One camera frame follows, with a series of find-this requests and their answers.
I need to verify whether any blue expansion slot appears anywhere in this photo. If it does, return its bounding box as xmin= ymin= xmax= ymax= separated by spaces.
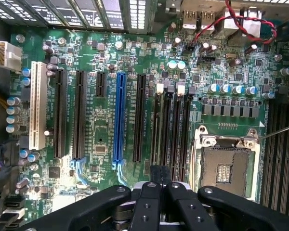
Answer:
xmin=112 ymin=72 xmax=128 ymax=164

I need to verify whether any long black expansion slot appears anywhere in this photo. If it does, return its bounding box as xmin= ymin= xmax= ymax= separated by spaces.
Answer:
xmin=72 ymin=70 xmax=88 ymax=160
xmin=53 ymin=69 xmax=68 ymax=159
xmin=132 ymin=74 xmax=147 ymax=163

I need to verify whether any white PCI expansion slot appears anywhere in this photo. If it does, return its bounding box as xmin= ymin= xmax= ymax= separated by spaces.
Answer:
xmin=28 ymin=61 xmax=49 ymax=151

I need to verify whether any short black expansion slot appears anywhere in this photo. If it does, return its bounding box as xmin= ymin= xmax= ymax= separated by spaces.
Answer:
xmin=95 ymin=71 xmax=107 ymax=98

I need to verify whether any metal CPU socket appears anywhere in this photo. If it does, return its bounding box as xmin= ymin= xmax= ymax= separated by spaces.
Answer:
xmin=190 ymin=124 xmax=261 ymax=203

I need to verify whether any black SATA connector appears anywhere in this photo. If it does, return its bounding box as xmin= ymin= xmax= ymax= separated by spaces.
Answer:
xmin=3 ymin=194 xmax=26 ymax=210

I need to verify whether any thin metal locking lever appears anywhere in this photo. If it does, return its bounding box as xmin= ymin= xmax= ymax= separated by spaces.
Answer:
xmin=254 ymin=122 xmax=289 ymax=141

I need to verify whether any green computer motherboard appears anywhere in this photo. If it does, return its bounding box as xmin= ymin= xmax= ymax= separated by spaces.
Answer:
xmin=7 ymin=24 xmax=289 ymax=222

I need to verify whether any white power connector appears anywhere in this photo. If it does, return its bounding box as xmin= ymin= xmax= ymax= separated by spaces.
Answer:
xmin=0 ymin=40 xmax=24 ymax=72

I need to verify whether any silver metal port block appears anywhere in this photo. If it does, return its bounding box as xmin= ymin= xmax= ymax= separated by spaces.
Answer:
xmin=216 ymin=6 xmax=263 ymax=40

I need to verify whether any metal USB port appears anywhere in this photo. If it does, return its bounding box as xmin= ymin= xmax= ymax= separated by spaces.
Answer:
xmin=182 ymin=10 xmax=198 ymax=31
xmin=200 ymin=10 xmax=217 ymax=31

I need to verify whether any metal PC case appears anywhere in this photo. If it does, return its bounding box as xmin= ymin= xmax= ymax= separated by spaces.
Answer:
xmin=0 ymin=0 xmax=289 ymax=37

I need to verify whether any red black twisted wire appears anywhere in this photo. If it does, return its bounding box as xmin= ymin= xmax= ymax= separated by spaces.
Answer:
xmin=191 ymin=0 xmax=278 ymax=47

